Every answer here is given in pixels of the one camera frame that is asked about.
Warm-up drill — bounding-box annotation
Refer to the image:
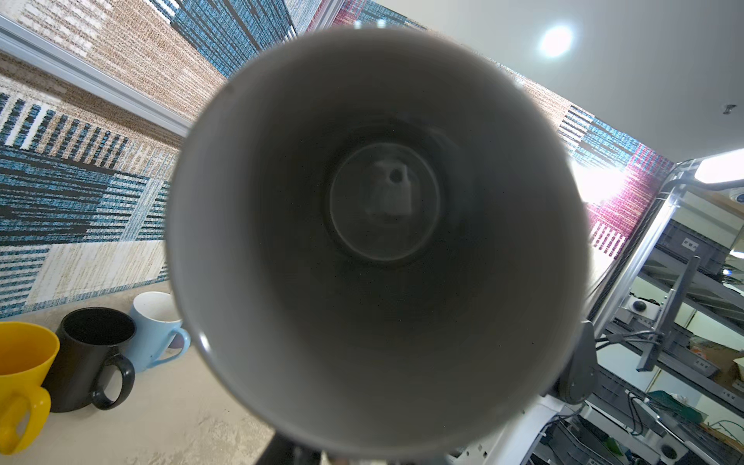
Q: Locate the yellow mug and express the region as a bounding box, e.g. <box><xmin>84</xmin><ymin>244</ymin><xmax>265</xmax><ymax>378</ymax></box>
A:
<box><xmin>1</xmin><ymin>322</ymin><xmax>60</xmax><ymax>455</ymax></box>

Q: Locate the grey mug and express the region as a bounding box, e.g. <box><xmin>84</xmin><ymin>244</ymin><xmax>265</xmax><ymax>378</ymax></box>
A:
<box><xmin>166</xmin><ymin>27</ymin><xmax>590</xmax><ymax>460</ymax></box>

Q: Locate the cluttered metal storage shelving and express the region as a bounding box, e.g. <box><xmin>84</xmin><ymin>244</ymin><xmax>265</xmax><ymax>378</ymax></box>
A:
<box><xmin>539</xmin><ymin>150</ymin><xmax>743</xmax><ymax>464</ymax></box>

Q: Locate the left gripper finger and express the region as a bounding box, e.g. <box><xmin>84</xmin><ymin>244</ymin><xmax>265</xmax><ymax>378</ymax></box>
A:
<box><xmin>255</xmin><ymin>432</ymin><xmax>322</xmax><ymax>465</ymax></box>

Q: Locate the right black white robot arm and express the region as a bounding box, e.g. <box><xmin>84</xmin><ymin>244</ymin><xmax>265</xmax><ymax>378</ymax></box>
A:
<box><xmin>448</xmin><ymin>321</ymin><xmax>599</xmax><ymax>464</ymax></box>

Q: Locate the black mug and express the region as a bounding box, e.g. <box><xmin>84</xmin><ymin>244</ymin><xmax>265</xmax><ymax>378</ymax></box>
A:
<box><xmin>43</xmin><ymin>307</ymin><xmax>136</xmax><ymax>413</ymax></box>

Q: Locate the light blue mug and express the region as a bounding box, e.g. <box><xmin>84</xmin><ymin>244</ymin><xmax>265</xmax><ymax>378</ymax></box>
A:
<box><xmin>124</xmin><ymin>292</ymin><xmax>191</xmax><ymax>373</ymax></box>

